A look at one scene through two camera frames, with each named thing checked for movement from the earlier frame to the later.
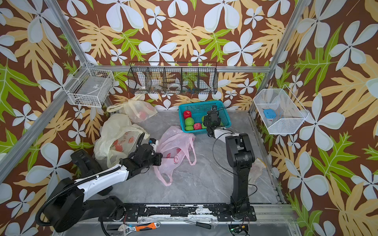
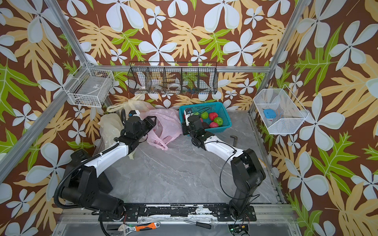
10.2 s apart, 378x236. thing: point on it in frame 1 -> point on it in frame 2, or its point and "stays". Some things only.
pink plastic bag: [173, 144] -> [168, 127]
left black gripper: [158, 156] -> [148, 122]
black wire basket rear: [173, 77] stays
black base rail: [132, 213] stays
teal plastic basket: [198, 110] stays
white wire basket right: [290, 113] stays
